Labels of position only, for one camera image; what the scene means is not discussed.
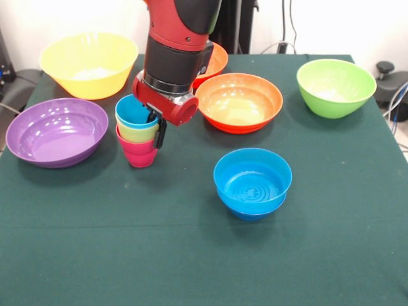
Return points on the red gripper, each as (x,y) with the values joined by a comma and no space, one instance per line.
(165,105)

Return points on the yellow-green cup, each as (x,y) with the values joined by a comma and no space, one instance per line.
(135,134)

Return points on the light blue cup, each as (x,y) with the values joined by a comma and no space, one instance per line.
(130,111)

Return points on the red cup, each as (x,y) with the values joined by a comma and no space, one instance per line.
(140,154)

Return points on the orange bowl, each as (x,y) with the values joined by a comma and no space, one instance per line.
(216,63)
(239,105)

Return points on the light blue bowl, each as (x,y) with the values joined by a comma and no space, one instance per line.
(252,188)

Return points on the dark blue bowl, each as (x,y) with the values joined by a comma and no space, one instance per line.
(252,215)

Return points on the light green bowl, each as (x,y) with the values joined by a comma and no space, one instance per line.
(338,92)

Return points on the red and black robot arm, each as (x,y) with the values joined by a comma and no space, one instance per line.
(181,38)

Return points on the large yellow bowl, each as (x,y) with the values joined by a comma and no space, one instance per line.
(89,83)

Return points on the purple bowl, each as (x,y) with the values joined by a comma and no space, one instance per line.
(54,137)

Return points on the dark green tablecloth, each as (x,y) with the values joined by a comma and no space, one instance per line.
(204,255)

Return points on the black chair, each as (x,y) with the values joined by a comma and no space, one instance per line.
(19,86)

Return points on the black plug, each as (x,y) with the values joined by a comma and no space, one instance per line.
(282,48)

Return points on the black knob clamp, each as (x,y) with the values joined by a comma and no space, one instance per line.
(385,67)

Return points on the black rounded base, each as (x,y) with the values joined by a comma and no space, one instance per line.
(390,90)

